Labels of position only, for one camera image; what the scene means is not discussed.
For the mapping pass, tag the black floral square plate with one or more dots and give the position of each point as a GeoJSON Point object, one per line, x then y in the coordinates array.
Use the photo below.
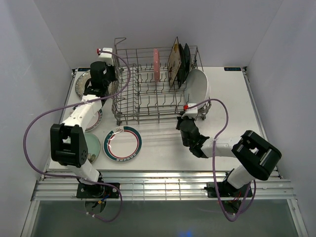
{"type": "Point", "coordinates": [182, 70]}

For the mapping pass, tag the mint green flower plate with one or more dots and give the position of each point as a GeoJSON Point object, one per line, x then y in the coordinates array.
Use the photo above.
{"type": "Point", "coordinates": [93, 145]}

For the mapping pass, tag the pink dotted scalloped plate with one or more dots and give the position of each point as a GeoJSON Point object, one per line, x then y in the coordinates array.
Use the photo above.
{"type": "Point", "coordinates": [156, 65]}

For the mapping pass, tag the grey wire dish rack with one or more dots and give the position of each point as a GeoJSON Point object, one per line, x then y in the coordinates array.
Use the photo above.
{"type": "Point", "coordinates": [140, 98]}

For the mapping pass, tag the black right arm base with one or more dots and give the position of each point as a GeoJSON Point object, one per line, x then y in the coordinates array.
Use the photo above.
{"type": "Point", "coordinates": [225, 190]}

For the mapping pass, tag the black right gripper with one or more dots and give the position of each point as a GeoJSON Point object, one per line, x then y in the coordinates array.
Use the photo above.
{"type": "Point", "coordinates": [180, 119]}

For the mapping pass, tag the white plate green red rim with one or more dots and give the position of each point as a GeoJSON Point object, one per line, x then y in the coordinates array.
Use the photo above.
{"type": "Point", "coordinates": [95, 121]}

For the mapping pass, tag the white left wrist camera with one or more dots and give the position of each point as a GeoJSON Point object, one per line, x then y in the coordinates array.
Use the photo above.
{"type": "Point", "coordinates": [105, 55]}

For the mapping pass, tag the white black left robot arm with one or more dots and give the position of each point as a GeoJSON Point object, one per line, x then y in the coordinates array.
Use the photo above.
{"type": "Point", "coordinates": [67, 140]}

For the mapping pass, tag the dark logo sticker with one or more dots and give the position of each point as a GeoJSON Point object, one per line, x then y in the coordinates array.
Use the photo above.
{"type": "Point", "coordinates": [232, 69]}
{"type": "Point", "coordinates": [83, 69]}

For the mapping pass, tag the speckled brown round plate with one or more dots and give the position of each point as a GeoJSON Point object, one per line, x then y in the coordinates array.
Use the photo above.
{"type": "Point", "coordinates": [81, 82]}

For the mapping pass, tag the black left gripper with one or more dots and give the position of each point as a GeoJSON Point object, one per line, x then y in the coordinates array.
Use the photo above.
{"type": "Point", "coordinates": [112, 69]}

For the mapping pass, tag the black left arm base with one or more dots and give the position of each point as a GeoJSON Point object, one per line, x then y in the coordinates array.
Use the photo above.
{"type": "Point", "coordinates": [88, 190]}

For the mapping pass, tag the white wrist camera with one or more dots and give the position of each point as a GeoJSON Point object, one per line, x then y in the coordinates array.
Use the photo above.
{"type": "Point", "coordinates": [190, 111]}
{"type": "Point", "coordinates": [105, 55]}

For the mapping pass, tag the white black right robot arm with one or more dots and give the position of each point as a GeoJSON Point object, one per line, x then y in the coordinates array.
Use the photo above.
{"type": "Point", "coordinates": [257, 157]}

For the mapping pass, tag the dark logo sticker left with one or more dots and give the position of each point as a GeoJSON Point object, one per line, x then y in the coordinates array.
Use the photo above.
{"type": "Point", "coordinates": [83, 69]}

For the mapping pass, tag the dark logo sticker right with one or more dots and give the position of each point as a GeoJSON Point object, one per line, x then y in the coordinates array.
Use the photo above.
{"type": "Point", "coordinates": [232, 69]}

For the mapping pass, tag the cream floral square plate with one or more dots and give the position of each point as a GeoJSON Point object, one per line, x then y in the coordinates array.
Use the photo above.
{"type": "Point", "coordinates": [174, 62]}

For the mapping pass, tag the white oval plate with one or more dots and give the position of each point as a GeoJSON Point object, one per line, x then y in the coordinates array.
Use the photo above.
{"type": "Point", "coordinates": [197, 87]}

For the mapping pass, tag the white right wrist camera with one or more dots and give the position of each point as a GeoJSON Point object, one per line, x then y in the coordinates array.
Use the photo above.
{"type": "Point", "coordinates": [190, 111]}

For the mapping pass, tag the white plate steam logo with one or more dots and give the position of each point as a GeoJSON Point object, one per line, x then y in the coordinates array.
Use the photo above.
{"type": "Point", "coordinates": [122, 144]}

